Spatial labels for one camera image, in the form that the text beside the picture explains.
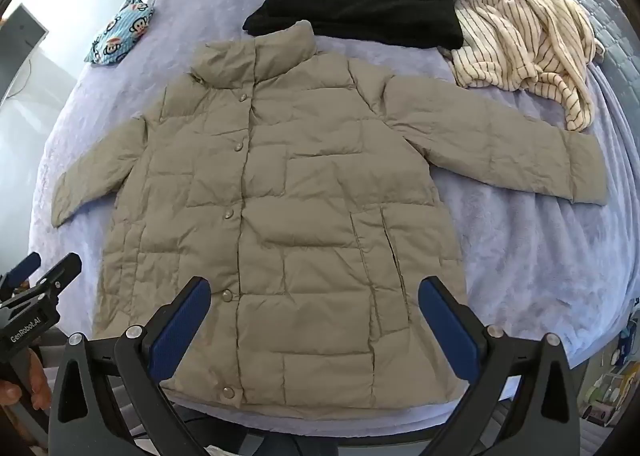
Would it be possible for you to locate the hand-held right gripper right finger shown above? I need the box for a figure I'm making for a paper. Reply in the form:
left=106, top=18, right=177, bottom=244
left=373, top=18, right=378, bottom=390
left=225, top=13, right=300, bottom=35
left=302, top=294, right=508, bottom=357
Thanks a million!
left=418, top=276, right=587, bottom=456

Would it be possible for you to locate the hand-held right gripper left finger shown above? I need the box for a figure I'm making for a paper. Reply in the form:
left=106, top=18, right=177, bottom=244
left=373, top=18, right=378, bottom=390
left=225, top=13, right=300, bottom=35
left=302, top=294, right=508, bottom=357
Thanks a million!
left=54, top=276, right=212, bottom=456

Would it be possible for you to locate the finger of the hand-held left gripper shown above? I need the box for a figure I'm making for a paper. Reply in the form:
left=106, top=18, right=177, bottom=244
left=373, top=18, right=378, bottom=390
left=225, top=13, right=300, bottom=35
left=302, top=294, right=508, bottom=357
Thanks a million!
left=0, top=252, right=42, bottom=293
left=22, top=252, right=82, bottom=301

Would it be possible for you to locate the beige puffer jacket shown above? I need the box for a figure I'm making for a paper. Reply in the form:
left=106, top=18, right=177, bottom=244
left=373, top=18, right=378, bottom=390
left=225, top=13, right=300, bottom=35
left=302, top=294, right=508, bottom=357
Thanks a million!
left=50, top=20, right=609, bottom=421

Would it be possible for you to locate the person's left hand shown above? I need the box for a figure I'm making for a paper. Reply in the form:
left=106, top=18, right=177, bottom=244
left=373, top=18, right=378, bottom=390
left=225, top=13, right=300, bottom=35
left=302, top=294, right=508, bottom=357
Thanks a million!
left=0, top=350, right=53, bottom=412

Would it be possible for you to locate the lilac bed blanket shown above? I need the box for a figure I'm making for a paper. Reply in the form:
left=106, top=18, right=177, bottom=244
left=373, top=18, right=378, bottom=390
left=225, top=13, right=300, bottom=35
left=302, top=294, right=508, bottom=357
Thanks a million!
left=37, top=0, right=636, bottom=442

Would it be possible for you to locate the colourful printed box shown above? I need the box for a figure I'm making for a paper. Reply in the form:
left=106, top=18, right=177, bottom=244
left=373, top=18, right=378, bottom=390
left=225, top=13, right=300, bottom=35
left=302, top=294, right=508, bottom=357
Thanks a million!
left=575, top=296, right=640, bottom=432

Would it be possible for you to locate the blue monkey print cloth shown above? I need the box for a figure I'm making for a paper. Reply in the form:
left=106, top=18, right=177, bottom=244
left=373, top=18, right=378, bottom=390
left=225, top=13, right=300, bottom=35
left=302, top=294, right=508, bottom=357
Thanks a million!
left=84, top=0, right=155, bottom=67

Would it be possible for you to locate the cream striped garment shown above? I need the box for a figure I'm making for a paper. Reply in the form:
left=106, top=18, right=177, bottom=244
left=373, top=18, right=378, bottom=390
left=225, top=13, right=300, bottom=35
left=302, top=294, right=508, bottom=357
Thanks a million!
left=440, top=0, right=606, bottom=133

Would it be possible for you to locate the black fleece garment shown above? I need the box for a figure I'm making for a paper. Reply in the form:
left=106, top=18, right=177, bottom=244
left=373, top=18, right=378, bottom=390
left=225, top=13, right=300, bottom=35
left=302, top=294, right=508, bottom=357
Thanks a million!
left=242, top=0, right=466, bottom=51

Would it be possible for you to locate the wall-mounted television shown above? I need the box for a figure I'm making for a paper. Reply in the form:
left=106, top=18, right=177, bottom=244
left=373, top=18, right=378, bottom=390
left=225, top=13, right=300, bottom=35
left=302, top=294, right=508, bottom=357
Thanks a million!
left=0, top=3, right=49, bottom=102

